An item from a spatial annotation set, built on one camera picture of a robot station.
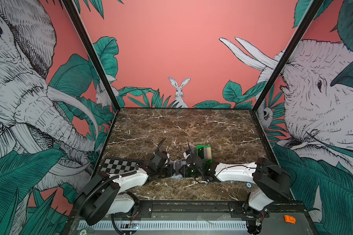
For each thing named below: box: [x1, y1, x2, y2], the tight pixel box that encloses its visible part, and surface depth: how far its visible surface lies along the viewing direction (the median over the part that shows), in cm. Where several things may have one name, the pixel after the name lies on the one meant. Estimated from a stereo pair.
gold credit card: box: [206, 146, 212, 160], surface depth 94 cm
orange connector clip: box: [284, 214, 297, 225], surface depth 72 cm
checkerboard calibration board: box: [100, 158, 143, 175], surface depth 88 cm
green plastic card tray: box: [196, 144, 213, 164], surface depth 94 cm
